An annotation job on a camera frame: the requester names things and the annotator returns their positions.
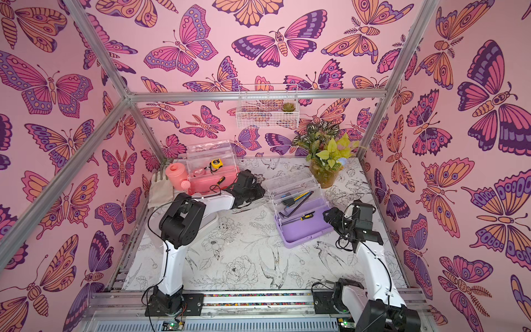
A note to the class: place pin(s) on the yellow screwdriver purple box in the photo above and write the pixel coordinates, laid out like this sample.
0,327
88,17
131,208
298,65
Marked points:
303,217

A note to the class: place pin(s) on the small succulent plant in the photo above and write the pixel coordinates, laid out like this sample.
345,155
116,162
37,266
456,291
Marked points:
288,107

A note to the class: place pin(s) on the yellow tape measure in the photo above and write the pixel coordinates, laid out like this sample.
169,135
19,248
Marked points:
215,165

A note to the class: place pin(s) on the pink toolbox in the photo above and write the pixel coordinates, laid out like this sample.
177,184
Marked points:
200,156

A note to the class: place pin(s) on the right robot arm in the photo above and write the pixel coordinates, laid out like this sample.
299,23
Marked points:
375,305

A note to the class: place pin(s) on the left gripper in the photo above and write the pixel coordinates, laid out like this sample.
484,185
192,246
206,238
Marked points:
259,189

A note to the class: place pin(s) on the purple toolbox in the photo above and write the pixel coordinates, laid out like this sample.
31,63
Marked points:
281,191

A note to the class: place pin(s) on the white clear toolbox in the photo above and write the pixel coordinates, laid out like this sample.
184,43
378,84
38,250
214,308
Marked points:
203,221

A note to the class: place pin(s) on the pink watering can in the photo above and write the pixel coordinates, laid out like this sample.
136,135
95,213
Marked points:
178,175

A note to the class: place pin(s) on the potted leafy plant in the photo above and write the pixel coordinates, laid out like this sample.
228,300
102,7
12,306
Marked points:
327,151

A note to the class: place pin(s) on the white wire basket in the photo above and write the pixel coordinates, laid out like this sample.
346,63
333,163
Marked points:
260,105

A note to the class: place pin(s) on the small yellow black screwdriver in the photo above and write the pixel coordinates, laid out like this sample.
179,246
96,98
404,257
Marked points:
220,181

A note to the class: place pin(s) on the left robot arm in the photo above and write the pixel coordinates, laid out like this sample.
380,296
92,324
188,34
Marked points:
179,227

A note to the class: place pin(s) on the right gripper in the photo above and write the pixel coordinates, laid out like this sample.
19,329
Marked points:
333,218

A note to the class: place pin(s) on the metal base rail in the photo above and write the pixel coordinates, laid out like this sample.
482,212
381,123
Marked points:
230,310

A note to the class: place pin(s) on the pink tape measure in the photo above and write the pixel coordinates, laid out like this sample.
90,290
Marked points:
199,172

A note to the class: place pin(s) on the black hex key purple box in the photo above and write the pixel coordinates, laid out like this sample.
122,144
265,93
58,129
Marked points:
297,203

